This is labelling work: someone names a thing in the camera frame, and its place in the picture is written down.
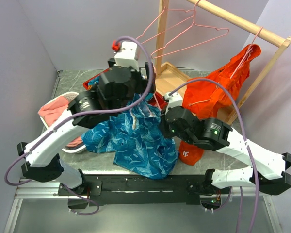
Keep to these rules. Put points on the wooden clothes rack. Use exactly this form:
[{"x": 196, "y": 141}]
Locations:
[{"x": 168, "y": 75}]

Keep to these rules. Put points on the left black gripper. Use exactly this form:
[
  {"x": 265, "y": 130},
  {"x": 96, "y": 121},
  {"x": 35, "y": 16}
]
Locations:
[{"x": 143, "y": 83}]

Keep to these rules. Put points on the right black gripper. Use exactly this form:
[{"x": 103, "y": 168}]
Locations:
[{"x": 164, "y": 128}]

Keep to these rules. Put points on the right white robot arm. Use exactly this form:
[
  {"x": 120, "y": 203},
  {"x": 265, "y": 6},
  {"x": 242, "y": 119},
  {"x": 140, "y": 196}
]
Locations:
[{"x": 264, "y": 168}]

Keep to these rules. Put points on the blue leaf-print shorts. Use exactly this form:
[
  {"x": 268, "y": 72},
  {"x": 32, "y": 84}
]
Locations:
[{"x": 135, "y": 138}]

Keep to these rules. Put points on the white perforated basket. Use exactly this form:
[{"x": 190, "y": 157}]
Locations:
[{"x": 70, "y": 96}]

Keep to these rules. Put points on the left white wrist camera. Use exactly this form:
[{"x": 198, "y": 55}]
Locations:
[{"x": 126, "y": 54}]

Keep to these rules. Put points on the pink wire hanger with shorts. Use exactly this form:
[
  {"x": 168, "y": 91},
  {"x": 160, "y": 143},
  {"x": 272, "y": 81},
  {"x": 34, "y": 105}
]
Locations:
[{"x": 246, "y": 55}]

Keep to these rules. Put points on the red plastic tray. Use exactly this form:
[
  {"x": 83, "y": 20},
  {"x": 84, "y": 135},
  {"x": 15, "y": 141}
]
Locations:
[{"x": 149, "y": 97}]

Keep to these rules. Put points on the pink cloth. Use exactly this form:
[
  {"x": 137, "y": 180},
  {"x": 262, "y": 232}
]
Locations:
[{"x": 51, "y": 112}]

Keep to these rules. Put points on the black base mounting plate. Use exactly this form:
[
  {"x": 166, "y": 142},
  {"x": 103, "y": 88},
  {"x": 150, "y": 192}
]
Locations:
[{"x": 135, "y": 189}]

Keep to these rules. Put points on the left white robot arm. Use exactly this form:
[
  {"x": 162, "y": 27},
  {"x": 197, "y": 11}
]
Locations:
[{"x": 84, "y": 112}]

